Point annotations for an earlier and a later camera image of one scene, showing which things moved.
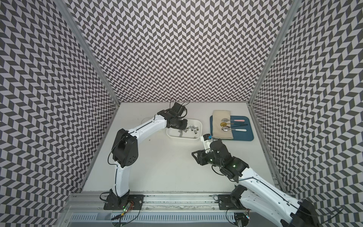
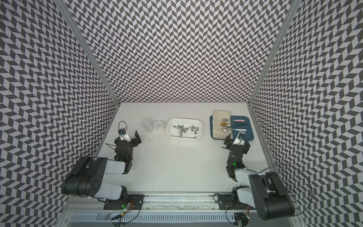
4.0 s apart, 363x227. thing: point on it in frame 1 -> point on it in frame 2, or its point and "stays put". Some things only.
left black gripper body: [180, 124] -> [133, 144]
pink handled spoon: [226, 119] stays put
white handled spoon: [226, 128] stays put
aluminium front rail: [85, 202] stays put
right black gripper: [201, 157] -> [228, 142]
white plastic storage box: [193, 131] stays put
